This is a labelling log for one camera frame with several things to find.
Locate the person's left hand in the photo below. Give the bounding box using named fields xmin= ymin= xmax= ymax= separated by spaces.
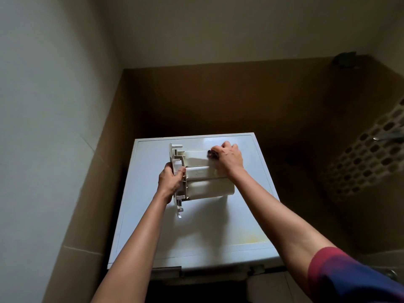
xmin=156 ymin=162 xmax=187 ymax=205

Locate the person's right hand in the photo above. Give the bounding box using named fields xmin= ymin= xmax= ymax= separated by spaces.
xmin=210 ymin=141 xmax=246 ymax=180

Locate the white washing machine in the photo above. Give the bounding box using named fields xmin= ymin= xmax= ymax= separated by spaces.
xmin=106 ymin=133 xmax=285 ymax=283

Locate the person's right forearm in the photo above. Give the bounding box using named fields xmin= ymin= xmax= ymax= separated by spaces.
xmin=230 ymin=168 xmax=337 ymax=295

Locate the person's left forearm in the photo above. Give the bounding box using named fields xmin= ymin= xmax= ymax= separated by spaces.
xmin=90 ymin=192 xmax=168 ymax=303

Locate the perforated plastic basket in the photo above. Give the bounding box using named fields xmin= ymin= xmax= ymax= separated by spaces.
xmin=319 ymin=97 xmax=404 ymax=202

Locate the dark red shirt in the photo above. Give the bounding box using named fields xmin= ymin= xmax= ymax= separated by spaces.
xmin=308 ymin=247 xmax=404 ymax=303

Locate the dark round basin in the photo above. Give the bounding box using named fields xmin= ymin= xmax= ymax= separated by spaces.
xmin=372 ymin=265 xmax=404 ymax=284

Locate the metal wall tap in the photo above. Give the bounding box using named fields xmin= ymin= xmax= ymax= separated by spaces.
xmin=372 ymin=132 xmax=404 ymax=143

